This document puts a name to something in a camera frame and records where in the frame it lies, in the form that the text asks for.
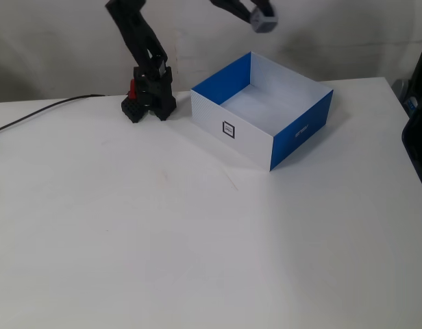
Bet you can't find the gray block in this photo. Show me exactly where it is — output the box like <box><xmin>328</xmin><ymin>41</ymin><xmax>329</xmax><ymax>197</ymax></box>
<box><xmin>250</xmin><ymin>8</ymin><xmax>279</xmax><ymax>34</ymax></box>

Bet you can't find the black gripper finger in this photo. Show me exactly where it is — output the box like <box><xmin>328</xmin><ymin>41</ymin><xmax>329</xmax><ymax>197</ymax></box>
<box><xmin>252</xmin><ymin>0</ymin><xmax>278</xmax><ymax>18</ymax></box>
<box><xmin>210</xmin><ymin>0</ymin><xmax>256</xmax><ymax>26</ymax></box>

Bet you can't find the black power cable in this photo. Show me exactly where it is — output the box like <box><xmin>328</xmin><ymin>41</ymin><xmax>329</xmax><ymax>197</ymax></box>
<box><xmin>0</xmin><ymin>94</ymin><xmax>111</xmax><ymax>137</ymax></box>

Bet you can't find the blue and white cardboard box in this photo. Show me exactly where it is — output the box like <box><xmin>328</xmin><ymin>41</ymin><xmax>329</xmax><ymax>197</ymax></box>
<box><xmin>190</xmin><ymin>51</ymin><xmax>334</xmax><ymax>172</ymax></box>

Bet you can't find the grey blue object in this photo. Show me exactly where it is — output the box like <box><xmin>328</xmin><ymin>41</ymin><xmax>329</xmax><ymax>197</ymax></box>
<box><xmin>392</xmin><ymin>77</ymin><xmax>419</xmax><ymax>117</ymax></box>

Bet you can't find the black plastic case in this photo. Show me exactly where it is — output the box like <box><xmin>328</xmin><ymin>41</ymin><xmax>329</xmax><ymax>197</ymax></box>
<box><xmin>401</xmin><ymin>27</ymin><xmax>422</xmax><ymax>202</ymax></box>

